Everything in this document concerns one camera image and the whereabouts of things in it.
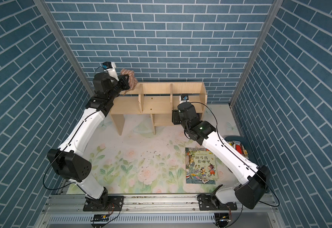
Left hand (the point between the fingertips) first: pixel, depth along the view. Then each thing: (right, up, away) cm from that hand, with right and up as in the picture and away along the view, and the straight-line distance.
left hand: (132, 74), depth 74 cm
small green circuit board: (-16, -74, -2) cm, 76 cm away
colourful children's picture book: (+39, -53, +13) cm, 67 cm away
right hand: (+25, -19, +1) cm, 31 cm away
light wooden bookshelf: (+12, -11, +15) cm, 22 cm away
